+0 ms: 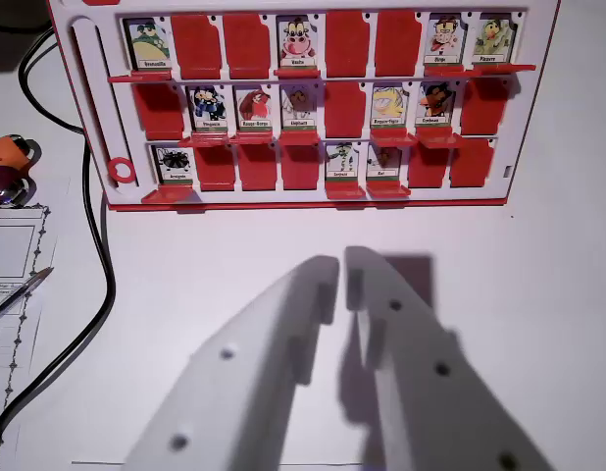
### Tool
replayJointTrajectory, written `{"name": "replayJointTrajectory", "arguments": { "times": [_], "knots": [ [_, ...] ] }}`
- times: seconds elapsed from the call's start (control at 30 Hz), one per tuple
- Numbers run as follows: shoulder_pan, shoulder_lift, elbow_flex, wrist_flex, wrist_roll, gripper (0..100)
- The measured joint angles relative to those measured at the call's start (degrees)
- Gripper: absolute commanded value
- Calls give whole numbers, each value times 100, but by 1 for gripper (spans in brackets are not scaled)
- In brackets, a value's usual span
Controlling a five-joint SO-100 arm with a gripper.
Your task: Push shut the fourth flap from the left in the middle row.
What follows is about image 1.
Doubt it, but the thin pen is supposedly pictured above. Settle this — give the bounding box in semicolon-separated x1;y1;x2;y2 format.
0;266;56;326

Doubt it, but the printed paper sheet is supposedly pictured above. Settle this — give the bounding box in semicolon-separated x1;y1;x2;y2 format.
0;203;59;428

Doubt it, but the red and white game board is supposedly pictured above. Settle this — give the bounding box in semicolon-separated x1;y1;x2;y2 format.
45;0;562;214

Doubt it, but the orange and purple object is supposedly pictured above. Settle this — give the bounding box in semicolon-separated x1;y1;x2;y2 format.
0;133;40;218

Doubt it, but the black cable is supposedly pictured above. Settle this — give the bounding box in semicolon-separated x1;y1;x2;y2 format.
0;27;117;455

